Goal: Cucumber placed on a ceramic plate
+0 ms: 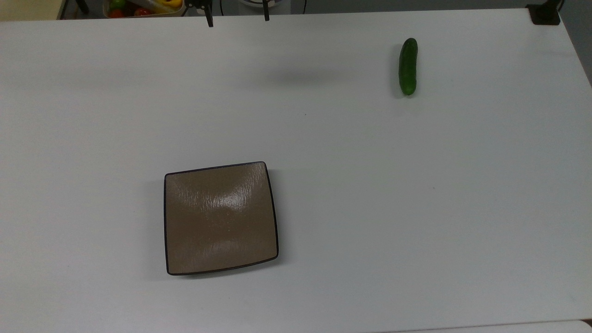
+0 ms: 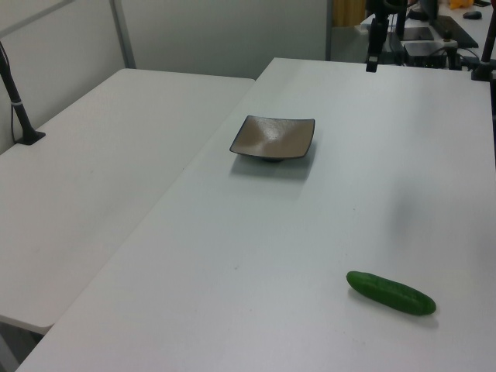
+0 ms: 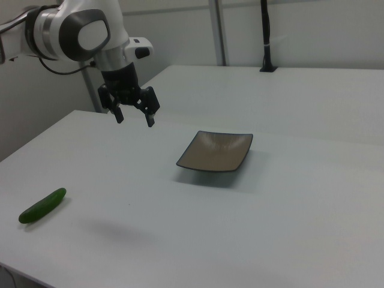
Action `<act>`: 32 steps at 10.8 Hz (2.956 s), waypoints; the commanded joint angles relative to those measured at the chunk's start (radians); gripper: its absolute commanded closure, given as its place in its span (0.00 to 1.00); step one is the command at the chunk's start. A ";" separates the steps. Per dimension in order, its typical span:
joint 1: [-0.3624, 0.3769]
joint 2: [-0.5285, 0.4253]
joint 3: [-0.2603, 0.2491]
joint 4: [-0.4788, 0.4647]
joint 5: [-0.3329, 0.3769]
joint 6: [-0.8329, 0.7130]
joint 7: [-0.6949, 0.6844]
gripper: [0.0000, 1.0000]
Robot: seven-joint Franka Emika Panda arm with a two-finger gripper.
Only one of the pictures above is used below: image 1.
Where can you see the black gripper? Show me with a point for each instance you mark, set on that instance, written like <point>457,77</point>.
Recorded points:
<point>200,4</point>

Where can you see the green cucumber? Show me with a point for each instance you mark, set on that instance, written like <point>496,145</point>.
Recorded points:
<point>408,67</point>

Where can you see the square brown ceramic plate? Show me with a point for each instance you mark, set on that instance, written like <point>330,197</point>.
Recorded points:
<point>221,218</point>

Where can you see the yellow toy pepper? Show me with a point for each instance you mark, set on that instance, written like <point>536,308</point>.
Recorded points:
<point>167,3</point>

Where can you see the bin of toy vegetables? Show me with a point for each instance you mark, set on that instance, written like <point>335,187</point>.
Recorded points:
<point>138,9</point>

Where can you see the red toy tomato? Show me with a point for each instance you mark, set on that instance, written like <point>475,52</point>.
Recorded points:
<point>115,13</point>

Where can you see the wooden side table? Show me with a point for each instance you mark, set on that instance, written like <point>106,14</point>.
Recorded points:
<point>27,9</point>

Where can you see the black camera stand clamp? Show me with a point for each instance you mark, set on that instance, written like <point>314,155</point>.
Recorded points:
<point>544,15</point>

